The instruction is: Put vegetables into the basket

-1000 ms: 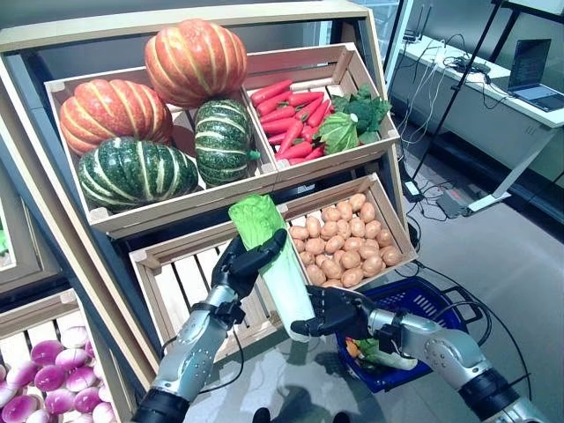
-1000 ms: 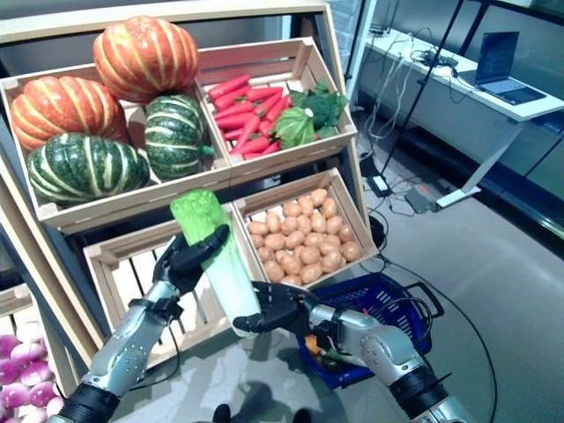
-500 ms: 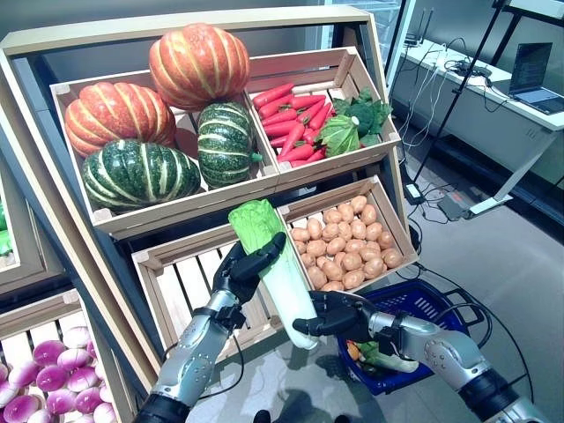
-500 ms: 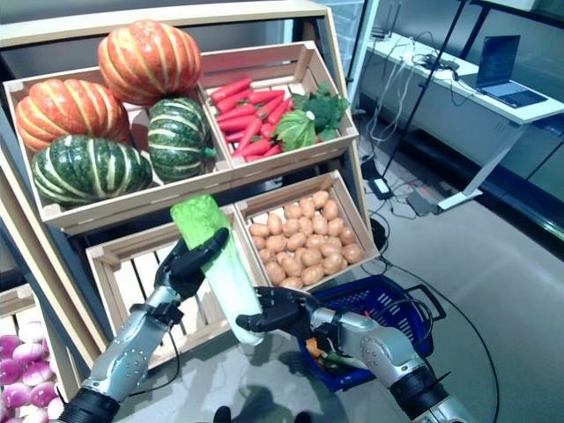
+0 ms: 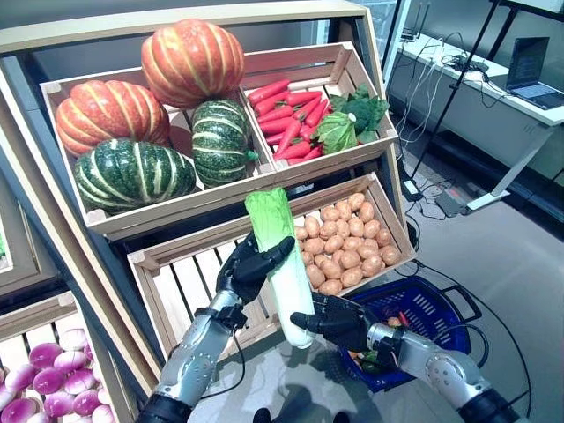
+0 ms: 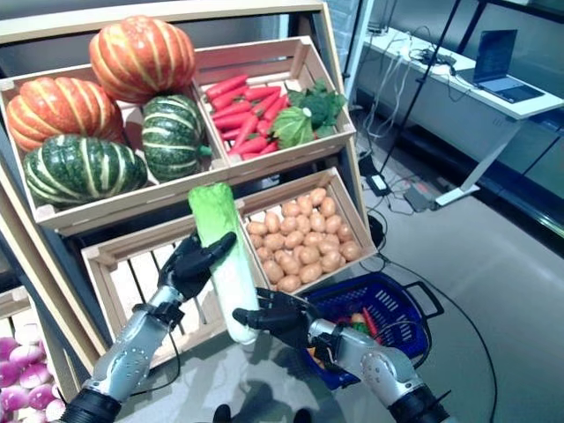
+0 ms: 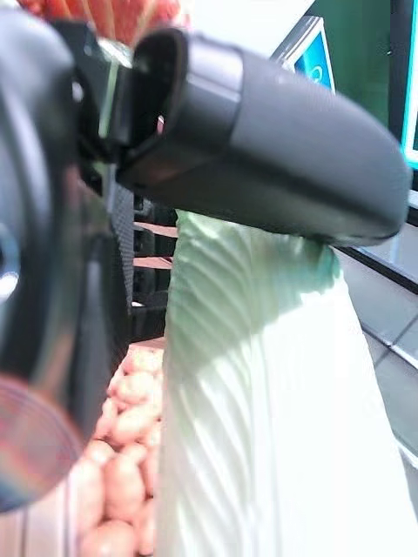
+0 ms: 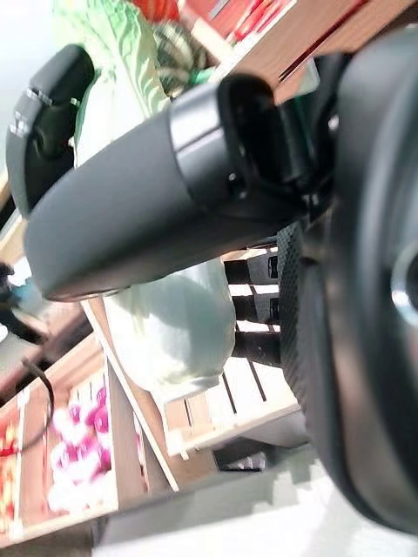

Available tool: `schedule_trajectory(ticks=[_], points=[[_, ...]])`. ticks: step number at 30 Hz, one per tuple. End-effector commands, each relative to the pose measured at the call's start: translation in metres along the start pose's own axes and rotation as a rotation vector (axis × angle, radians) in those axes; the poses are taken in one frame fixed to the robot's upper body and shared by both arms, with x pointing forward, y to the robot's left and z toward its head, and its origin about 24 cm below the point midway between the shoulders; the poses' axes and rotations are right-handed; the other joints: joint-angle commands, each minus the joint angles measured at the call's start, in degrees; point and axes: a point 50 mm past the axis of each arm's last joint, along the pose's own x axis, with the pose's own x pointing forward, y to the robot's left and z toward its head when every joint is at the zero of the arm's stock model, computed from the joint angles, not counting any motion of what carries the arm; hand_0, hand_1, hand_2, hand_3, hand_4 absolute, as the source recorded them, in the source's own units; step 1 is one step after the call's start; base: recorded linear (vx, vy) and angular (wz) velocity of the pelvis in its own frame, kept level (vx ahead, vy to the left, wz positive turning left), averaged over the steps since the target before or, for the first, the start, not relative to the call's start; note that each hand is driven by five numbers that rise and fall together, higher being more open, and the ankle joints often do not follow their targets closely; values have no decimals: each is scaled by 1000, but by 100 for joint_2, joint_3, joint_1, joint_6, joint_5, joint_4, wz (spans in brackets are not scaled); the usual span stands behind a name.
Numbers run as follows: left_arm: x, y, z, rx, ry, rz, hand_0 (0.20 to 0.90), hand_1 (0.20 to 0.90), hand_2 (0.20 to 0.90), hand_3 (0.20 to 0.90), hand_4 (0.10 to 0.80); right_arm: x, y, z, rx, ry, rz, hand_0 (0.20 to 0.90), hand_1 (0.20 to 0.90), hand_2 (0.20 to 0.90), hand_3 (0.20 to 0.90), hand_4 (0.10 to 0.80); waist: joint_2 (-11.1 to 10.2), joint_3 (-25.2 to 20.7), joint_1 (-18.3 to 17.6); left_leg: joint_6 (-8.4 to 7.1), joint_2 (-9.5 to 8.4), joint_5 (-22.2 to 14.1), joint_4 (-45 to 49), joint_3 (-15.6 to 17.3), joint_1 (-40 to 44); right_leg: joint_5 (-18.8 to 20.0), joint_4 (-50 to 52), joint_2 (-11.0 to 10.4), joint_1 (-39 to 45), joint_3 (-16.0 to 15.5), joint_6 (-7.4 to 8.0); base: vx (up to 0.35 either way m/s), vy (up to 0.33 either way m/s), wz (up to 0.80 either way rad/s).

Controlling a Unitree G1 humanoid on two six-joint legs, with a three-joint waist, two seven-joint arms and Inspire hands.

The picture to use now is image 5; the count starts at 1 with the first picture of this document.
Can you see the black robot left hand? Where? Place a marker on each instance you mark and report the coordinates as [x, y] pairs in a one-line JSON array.
[[242, 273]]

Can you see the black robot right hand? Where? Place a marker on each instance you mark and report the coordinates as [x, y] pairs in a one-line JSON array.
[[343, 324]]

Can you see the green white napa cabbage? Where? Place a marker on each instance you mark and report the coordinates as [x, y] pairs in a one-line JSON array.
[[269, 211]]

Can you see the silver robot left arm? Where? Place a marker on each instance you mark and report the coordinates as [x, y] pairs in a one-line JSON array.
[[194, 352]]

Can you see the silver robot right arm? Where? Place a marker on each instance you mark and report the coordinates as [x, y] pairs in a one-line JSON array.
[[440, 361]]

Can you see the blue plastic shopping basket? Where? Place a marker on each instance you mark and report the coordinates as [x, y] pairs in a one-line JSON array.
[[432, 304]]

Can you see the small orange fruit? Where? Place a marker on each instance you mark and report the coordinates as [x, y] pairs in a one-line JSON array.
[[352, 353]]

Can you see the brown potato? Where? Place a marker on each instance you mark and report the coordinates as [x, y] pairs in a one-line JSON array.
[[331, 269], [309, 258], [351, 276], [390, 255], [312, 225], [343, 210], [330, 286], [313, 246], [365, 211], [341, 228], [356, 201], [383, 237], [302, 232], [352, 243], [371, 265], [356, 227], [315, 275], [372, 228], [350, 260], [329, 213], [333, 243], [368, 251]]

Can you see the small beige onion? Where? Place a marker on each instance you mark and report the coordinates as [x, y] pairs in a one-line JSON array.
[[393, 321]]

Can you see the dark green cucumber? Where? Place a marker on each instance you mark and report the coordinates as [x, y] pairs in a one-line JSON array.
[[369, 366]]

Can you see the black robot right foot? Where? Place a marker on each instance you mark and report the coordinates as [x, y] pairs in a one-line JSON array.
[[341, 416]]

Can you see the black robot foot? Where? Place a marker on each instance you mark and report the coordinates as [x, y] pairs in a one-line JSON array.
[[263, 415], [341, 416]]

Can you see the large wooden slat crate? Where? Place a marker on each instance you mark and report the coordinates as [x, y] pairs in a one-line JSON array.
[[176, 206]]

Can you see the black robot left foot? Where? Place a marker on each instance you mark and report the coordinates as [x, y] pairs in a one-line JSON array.
[[263, 415]]

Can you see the green striped pumpkin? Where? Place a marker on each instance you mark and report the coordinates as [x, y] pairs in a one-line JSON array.
[[220, 141], [134, 176]]

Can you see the grey floor box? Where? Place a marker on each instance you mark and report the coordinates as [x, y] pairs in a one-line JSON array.
[[449, 205]]

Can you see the round green cabbage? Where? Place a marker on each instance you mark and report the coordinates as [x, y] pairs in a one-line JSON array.
[[339, 132]]

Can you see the green broccoli with leaves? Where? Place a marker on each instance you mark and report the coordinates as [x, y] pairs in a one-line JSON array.
[[359, 110]]

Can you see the orange striped pumpkin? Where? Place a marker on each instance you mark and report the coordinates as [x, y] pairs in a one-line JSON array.
[[191, 61], [112, 116]]

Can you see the grey wooden crate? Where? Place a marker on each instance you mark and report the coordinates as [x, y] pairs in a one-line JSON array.
[[31, 269]]

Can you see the wooden turnip crate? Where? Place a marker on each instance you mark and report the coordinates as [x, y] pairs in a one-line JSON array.
[[35, 319]]

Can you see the green leafy vegetable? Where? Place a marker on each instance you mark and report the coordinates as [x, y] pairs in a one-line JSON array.
[[2, 244]]

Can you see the white desk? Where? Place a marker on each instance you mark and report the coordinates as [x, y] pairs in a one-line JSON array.
[[484, 114]]

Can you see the black tripod stand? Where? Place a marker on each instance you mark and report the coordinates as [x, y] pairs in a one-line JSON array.
[[454, 88]]

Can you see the black router with antennas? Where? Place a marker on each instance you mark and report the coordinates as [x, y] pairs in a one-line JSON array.
[[412, 37]]

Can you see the grey open laptop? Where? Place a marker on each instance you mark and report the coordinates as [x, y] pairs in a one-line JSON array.
[[529, 61]]

